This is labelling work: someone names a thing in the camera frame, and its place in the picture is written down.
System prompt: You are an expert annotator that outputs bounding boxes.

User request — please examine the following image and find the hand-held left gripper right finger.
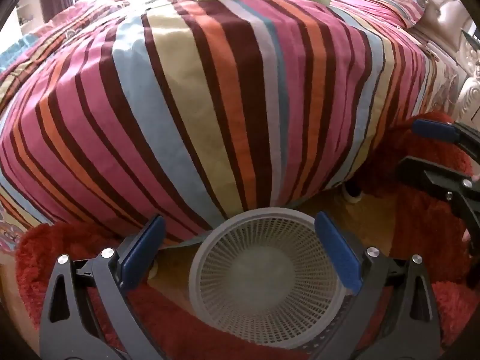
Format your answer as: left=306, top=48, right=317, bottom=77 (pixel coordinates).
left=314, top=212, right=445, bottom=360

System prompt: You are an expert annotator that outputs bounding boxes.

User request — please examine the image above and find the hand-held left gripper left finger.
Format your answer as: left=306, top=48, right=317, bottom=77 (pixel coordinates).
left=39, top=214, right=167, bottom=360

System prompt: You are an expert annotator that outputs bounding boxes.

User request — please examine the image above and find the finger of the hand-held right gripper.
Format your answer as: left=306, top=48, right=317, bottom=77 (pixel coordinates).
left=397, top=157, right=480, bottom=229
left=412, top=118, right=480, bottom=158

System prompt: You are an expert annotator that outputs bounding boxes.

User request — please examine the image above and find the grey plastic mesh basket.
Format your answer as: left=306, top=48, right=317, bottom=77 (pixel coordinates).
left=188, top=207, right=357, bottom=347

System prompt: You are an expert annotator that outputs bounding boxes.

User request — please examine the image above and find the white bed caster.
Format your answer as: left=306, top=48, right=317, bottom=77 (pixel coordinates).
left=343, top=182, right=365, bottom=204

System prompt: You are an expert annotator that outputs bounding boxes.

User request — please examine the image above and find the red shaggy rug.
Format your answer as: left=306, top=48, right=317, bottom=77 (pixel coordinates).
left=15, top=112, right=480, bottom=360

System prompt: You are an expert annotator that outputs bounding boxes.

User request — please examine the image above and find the tufted beige headboard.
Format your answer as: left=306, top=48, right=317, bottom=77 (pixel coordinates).
left=401, top=0, right=474, bottom=46

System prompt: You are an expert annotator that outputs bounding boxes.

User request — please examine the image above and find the striped bedspread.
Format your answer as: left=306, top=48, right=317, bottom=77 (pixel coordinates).
left=0, top=0, right=439, bottom=250

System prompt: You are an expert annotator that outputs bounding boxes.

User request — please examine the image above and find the light blue blanket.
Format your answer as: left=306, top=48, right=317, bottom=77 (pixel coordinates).
left=0, top=40, right=29, bottom=69

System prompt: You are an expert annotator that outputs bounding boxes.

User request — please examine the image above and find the white wall shelf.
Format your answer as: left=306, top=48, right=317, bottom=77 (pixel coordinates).
left=15, top=2, right=43, bottom=37

